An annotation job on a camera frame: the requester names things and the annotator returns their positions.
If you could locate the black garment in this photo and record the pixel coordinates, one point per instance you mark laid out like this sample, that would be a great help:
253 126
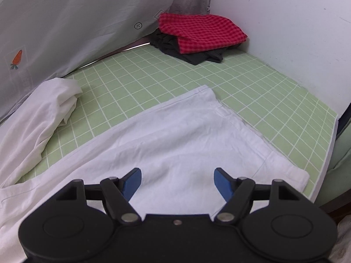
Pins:
194 57

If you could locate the white pants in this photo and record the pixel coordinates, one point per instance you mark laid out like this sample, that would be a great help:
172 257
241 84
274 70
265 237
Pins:
178 137

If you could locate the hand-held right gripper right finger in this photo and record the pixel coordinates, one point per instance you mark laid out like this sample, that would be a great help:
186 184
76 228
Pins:
223 182

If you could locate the green grid mat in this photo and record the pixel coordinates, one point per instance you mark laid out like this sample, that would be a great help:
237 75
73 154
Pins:
246 87

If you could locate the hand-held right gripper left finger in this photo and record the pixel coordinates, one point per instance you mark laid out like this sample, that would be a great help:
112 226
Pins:
131 182

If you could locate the red checked cloth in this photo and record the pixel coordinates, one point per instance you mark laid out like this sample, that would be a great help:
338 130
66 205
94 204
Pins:
203 31

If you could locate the grey carrot-print sheet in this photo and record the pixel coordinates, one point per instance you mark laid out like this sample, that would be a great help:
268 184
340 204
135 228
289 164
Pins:
82 19

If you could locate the pale green cloth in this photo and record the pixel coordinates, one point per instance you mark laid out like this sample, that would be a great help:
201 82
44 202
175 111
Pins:
341 156

